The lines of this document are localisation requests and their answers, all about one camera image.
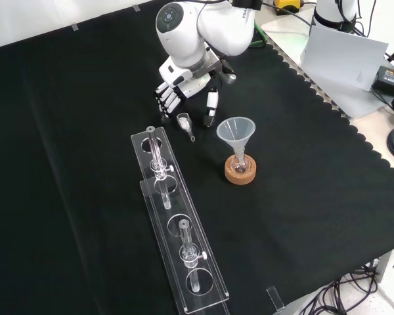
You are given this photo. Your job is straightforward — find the cork ring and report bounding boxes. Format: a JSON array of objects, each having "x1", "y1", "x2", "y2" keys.
[{"x1": 224, "y1": 154, "x2": 257, "y2": 185}]

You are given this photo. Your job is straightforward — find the black power adapter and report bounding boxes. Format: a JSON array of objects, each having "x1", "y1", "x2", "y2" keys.
[{"x1": 370, "y1": 65, "x2": 394, "y2": 96}]

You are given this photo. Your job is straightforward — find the clear acrylic funnel stand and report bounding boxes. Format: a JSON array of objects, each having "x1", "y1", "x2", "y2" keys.
[{"x1": 130, "y1": 125, "x2": 231, "y2": 315}]

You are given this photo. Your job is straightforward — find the small round-bottom glass flask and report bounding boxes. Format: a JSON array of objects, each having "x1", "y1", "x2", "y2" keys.
[{"x1": 232, "y1": 150, "x2": 250, "y2": 174}]

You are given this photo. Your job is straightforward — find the green cable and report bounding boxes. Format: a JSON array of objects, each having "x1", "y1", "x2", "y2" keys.
[{"x1": 248, "y1": 19, "x2": 267, "y2": 47}]

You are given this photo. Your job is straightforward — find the clear plastic clip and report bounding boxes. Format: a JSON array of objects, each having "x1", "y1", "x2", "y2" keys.
[{"x1": 265, "y1": 285, "x2": 286, "y2": 312}]

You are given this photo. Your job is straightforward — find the translucent plastic funnel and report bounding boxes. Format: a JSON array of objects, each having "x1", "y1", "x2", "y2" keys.
[{"x1": 216, "y1": 118, "x2": 257, "y2": 161}]

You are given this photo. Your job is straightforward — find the black floor cables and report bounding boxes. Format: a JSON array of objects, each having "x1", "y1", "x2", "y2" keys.
[{"x1": 310, "y1": 259, "x2": 394, "y2": 315}]

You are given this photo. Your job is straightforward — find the yellow stop button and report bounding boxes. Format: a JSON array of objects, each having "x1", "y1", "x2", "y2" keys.
[{"x1": 274, "y1": 0, "x2": 302, "y2": 16}]

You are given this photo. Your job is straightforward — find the black bench cloth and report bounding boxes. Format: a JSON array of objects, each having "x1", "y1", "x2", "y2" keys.
[{"x1": 0, "y1": 0, "x2": 394, "y2": 315}]

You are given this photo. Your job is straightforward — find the clear glass weighing funnel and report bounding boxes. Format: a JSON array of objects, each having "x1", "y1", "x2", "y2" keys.
[{"x1": 176, "y1": 113, "x2": 197, "y2": 142}]

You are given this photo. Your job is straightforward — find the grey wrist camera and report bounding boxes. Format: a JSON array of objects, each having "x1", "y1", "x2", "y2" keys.
[{"x1": 216, "y1": 60, "x2": 238, "y2": 85}]

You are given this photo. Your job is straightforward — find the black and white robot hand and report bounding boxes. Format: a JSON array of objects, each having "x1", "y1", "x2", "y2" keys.
[{"x1": 152, "y1": 58, "x2": 225, "y2": 129}]

